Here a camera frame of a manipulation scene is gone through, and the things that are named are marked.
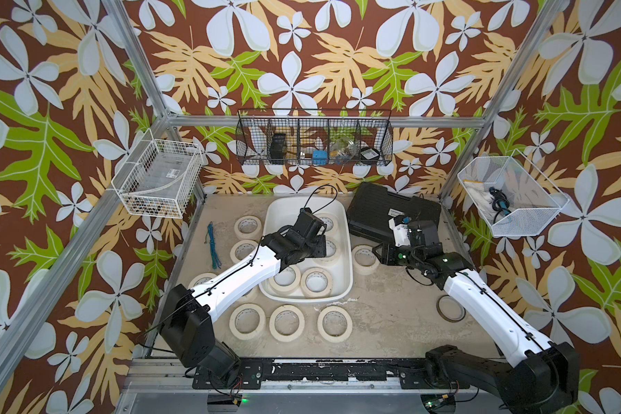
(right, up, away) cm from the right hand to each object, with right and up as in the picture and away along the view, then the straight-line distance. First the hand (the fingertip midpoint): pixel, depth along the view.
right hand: (376, 248), depth 81 cm
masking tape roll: (-12, +8, +27) cm, 31 cm away
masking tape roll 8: (-42, -25, +3) cm, 49 cm away
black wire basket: (-19, +41, +17) cm, 48 cm away
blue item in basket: (-18, +32, +13) cm, 39 cm away
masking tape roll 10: (-13, -26, +3) cm, 29 cm away
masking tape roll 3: (-30, -14, +11) cm, 35 cm away
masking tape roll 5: (0, -6, +16) cm, 17 cm away
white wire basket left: (-68, +23, -2) cm, 72 cm away
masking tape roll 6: (-47, +6, +27) cm, 55 cm away
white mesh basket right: (+44, +14, -7) cm, 47 cm away
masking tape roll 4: (-19, -14, +11) cm, 26 cm away
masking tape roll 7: (-40, -17, +6) cm, 44 cm away
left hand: (-18, +2, +1) cm, 18 cm away
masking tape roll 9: (-29, -26, +3) cm, 39 cm away
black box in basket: (-34, +38, +18) cm, 54 cm away
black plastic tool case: (+5, +14, +27) cm, 31 cm away
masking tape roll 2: (-12, -3, +18) cm, 22 cm away
